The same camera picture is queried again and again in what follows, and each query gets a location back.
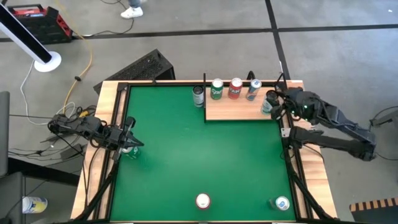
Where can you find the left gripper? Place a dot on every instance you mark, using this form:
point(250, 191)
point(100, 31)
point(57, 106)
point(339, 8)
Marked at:
point(116, 138)

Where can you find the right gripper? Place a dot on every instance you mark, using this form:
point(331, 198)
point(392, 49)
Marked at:
point(290, 102)

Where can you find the white Celsius can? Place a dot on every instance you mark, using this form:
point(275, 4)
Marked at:
point(198, 98)
point(266, 107)

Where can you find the green Sprite can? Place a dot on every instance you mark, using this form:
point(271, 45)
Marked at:
point(133, 152)
point(216, 90)

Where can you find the blue Red Bull can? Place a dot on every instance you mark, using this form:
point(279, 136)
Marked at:
point(281, 203)
point(253, 90)

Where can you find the red Fanta strawberry can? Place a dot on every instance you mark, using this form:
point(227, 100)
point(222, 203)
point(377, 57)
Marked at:
point(203, 201)
point(235, 89)

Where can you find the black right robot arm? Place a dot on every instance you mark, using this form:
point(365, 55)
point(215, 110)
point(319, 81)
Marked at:
point(335, 141)

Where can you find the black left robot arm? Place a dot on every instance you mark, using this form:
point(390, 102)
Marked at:
point(81, 126)

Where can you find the wooden shelf board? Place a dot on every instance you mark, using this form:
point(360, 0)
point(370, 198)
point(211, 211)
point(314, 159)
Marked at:
point(236, 109)

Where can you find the green table mat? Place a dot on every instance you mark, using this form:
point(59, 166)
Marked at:
point(192, 149)

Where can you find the black perforated computer case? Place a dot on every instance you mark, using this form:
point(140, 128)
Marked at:
point(140, 67)

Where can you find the white pole stand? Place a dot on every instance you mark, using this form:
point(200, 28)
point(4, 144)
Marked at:
point(46, 62)

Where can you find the white shoe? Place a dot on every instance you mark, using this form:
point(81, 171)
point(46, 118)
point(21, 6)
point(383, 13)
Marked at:
point(132, 13)

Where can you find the white and yellow container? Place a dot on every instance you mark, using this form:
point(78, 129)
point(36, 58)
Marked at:
point(34, 205)

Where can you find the red and black toolbox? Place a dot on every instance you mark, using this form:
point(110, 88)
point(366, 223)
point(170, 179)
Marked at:
point(40, 25)

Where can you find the black box yellow striped edge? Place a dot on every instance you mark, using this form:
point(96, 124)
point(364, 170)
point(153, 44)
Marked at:
point(376, 214)

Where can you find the silver mounting bracket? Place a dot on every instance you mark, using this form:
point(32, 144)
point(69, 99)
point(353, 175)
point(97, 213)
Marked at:
point(285, 132)

